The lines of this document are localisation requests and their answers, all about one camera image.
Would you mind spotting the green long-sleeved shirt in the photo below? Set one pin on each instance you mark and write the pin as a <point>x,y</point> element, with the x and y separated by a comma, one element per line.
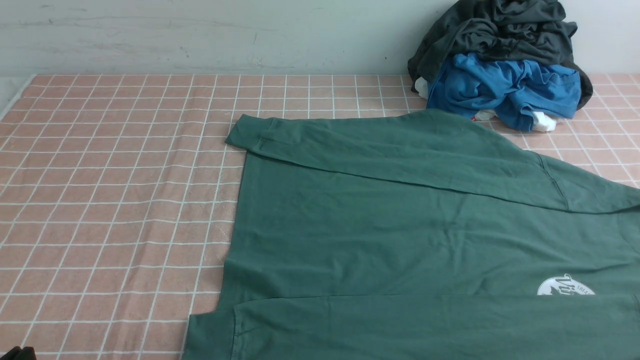
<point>420,237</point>

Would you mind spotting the pink checkered tablecloth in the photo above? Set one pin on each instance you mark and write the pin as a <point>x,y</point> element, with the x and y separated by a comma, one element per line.
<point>119,192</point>

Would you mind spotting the blue garment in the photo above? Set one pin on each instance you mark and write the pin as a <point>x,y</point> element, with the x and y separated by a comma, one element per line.
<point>514,89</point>

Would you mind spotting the dark grey garment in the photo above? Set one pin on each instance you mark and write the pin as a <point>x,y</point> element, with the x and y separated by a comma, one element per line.
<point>500,30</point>

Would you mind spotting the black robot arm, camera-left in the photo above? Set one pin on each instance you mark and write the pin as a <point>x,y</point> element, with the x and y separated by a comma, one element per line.
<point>20,353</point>

